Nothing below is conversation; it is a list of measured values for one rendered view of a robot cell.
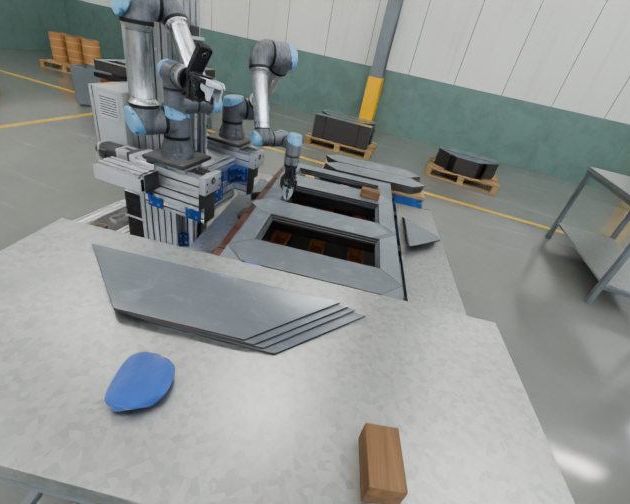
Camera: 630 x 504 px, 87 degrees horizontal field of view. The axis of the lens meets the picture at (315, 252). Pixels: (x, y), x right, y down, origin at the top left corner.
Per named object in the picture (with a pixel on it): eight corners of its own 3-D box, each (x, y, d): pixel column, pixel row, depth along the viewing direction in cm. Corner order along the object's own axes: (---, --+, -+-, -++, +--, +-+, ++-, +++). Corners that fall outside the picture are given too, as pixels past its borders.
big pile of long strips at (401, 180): (418, 180, 280) (421, 173, 277) (424, 198, 246) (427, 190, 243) (326, 158, 283) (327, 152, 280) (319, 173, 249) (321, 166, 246)
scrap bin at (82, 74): (127, 107, 592) (123, 71, 561) (114, 111, 555) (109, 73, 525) (91, 100, 588) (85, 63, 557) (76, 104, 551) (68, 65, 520)
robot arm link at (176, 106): (198, 121, 129) (198, 90, 123) (170, 122, 122) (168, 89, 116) (188, 115, 133) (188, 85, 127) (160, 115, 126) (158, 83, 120)
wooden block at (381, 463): (357, 437, 60) (365, 421, 57) (390, 442, 60) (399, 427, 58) (360, 502, 51) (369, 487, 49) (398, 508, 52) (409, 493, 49)
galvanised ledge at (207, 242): (283, 182, 260) (284, 178, 258) (216, 279, 150) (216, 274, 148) (258, 176, 261) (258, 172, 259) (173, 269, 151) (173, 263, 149)
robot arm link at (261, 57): (251, 31, 150) (257, 146, 163) (273, 36, 155) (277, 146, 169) (241, 39, 159) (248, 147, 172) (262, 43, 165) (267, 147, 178)
